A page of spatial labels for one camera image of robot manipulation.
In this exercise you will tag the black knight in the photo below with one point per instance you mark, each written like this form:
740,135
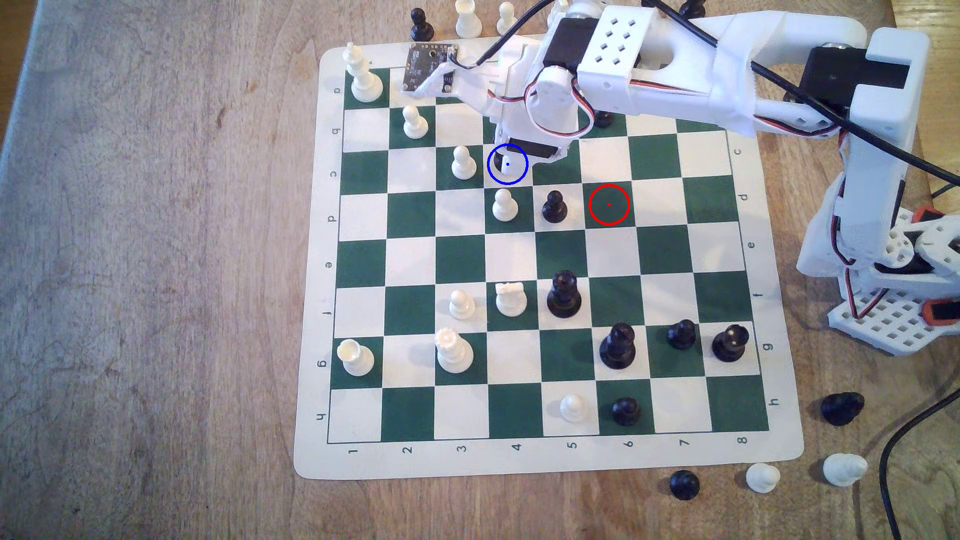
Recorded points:
842,409

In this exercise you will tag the black rook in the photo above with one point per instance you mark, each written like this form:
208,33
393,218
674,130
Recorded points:
730,344

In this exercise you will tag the white rook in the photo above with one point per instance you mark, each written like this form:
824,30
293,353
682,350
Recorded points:
511,300

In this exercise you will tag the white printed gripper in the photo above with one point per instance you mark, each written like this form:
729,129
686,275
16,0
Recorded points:
536,148

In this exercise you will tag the white queen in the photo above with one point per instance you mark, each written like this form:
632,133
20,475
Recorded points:
454,352

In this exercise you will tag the white bishop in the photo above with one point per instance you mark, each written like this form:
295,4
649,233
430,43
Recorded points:
355,358

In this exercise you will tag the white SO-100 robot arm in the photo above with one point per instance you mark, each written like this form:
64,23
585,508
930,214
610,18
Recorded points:
675,75

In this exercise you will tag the black pawn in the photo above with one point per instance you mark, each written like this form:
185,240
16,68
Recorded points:
682,335
684,485
625,411
554,208
421,26

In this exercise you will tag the white knight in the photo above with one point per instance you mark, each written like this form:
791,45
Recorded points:
844,470

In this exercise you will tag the white pawn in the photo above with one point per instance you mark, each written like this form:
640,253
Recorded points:
506,16
505,206
763,478
415,124
463,165
574,408
461,305

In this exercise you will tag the orange clamp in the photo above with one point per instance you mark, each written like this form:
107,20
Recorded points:
941,311

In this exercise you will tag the camera circuit board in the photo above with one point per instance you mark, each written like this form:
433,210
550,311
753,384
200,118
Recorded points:
427,67

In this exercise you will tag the white taped camera mount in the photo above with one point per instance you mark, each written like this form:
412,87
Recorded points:
469,82

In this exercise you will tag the white grid robot base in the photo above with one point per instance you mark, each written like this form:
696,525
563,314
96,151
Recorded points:
885,322

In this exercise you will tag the white king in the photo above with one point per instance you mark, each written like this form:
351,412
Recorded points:
365,79

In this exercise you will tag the green white chess mat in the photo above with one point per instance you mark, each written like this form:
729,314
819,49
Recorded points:
360,262

